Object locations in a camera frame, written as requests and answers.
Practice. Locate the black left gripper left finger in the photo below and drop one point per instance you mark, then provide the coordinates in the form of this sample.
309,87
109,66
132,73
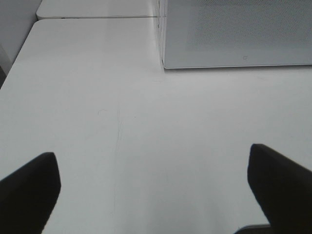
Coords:
28,196

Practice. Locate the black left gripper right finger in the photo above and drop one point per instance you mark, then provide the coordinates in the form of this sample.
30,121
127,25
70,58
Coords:
282,188

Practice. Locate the white microwave door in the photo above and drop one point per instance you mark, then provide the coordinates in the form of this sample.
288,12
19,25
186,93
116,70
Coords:
234,33

